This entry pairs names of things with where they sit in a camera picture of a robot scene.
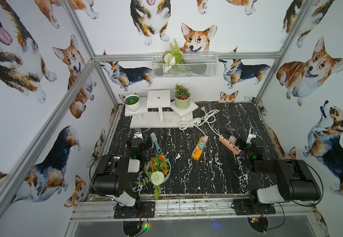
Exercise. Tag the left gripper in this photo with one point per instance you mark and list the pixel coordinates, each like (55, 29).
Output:
(136, 140)

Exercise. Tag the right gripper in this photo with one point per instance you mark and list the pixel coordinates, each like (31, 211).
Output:
(243, 143)

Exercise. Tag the pink power strip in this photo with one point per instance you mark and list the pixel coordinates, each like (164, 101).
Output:
(232, 147)

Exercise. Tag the orange power strip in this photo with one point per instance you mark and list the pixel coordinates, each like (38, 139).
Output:
(197, 153)

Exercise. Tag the teal plug adapter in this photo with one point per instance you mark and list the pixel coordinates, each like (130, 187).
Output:
(201, 146)

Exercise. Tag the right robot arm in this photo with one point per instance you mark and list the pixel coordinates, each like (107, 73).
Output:
(294, 180)

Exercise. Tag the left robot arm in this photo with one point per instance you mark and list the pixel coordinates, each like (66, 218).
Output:
(111, 177)

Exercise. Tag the black plug on pink strip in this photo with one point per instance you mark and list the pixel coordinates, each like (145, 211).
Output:
(226, 135)

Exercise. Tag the flower pot with white bloom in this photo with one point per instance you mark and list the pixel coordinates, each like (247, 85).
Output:
(156, 171)

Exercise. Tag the white tiered display stand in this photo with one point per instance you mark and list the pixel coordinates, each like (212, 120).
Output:
(158, 111)

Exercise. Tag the white pot green top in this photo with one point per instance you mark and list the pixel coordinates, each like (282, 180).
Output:
(132, 102)

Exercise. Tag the green pot red flowers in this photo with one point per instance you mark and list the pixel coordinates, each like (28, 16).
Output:
(182, 97)

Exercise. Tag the fern and white flower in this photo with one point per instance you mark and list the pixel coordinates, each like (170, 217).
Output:
(172, 57)

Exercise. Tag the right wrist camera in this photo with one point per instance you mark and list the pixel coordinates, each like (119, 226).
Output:
(253, 133)

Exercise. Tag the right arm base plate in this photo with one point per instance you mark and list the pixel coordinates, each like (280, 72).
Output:
(245, 206)

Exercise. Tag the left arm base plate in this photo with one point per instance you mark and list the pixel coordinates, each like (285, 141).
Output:
(144, 209)

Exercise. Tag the white wire wall basket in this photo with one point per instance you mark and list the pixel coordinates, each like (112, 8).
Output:
(188, 65)

